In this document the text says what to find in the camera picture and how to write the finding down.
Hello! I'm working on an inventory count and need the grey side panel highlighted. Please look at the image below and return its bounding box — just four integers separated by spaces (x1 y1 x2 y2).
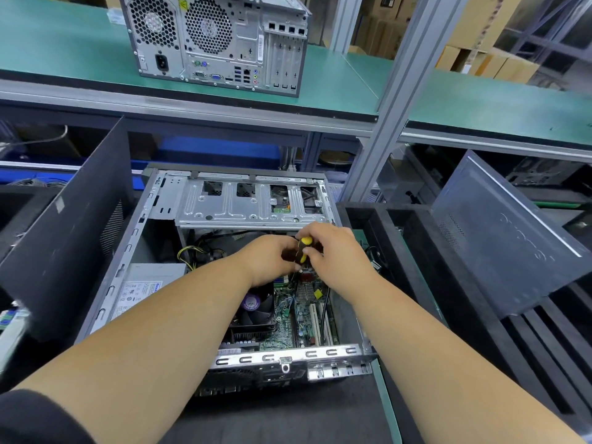
430 149 592 318

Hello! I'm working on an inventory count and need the grey computer case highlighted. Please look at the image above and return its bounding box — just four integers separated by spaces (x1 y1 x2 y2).
74 166 379 398

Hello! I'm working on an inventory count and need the aluminium frame post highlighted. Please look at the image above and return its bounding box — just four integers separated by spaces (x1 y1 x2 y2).
330 0 364 54
340 0 473 204

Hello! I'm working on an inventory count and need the green motherboard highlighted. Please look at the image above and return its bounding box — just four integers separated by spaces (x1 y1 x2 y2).
222 273 348 352

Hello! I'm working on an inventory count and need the silver power supply unit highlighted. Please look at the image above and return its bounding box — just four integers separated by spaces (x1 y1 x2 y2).
106 263 189 324

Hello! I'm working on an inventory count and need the silver backed desktop computer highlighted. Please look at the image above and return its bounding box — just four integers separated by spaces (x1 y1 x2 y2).
118 0 313 98

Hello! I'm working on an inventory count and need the person's right hand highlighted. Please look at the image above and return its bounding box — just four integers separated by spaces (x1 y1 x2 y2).
296 221 380 302

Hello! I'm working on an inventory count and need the green upper shelf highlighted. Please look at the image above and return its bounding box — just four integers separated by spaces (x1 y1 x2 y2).
0 0 592 149

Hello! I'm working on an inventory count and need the person's left forearm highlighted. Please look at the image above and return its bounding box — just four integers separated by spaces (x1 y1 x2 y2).
18 263 265 444

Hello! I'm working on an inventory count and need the black upright side panel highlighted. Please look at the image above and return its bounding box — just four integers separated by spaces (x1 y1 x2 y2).
0 115 138 346

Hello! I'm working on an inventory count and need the empty black foam tray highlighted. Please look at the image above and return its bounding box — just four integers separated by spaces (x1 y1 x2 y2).
340 200 592 431

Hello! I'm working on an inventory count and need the person's black left sleeve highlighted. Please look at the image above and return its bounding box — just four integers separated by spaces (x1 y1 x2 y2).
0 390 94 444

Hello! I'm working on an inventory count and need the yellow and black wire bundle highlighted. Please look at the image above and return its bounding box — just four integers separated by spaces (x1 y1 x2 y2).
178 243 209 274

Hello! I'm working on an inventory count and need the small black cable bundle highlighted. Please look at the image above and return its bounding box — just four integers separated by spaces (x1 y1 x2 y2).
363 243 385 271

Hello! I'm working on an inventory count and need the person's right forearm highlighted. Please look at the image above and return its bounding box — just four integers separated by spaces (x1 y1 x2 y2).
351 277 579 444

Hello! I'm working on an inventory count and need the person's left hand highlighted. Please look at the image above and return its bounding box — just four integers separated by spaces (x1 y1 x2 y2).
231 234 302 290

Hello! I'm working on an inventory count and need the green circuit board with cables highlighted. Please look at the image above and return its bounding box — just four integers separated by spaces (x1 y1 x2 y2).
0 303 31 376

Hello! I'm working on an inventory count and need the yellow handled screwdriver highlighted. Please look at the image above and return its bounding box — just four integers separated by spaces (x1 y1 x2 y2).
294 236 318 272

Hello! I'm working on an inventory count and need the stack of cardboard boxes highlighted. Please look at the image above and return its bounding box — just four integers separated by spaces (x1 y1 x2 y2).
351 0 542 86

